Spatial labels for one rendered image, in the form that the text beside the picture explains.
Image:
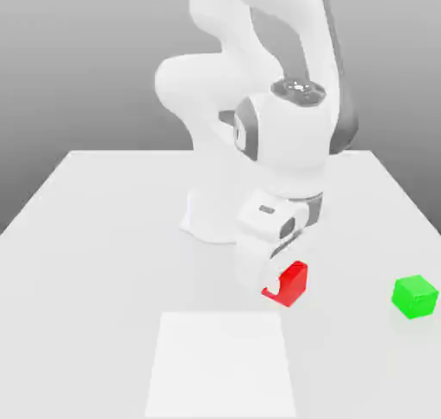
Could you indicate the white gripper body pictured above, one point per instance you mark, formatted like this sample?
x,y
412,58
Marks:
x,y
253,257

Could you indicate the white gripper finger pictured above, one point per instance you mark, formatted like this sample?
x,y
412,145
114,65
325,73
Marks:
x,y
269,281

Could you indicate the small red cube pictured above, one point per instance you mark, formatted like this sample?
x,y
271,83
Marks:
x,y
293,282

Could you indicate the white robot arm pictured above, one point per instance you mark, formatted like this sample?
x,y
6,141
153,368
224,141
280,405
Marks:
x,y
275,139

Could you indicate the small green cube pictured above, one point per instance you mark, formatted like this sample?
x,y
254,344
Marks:
x,y
415,296

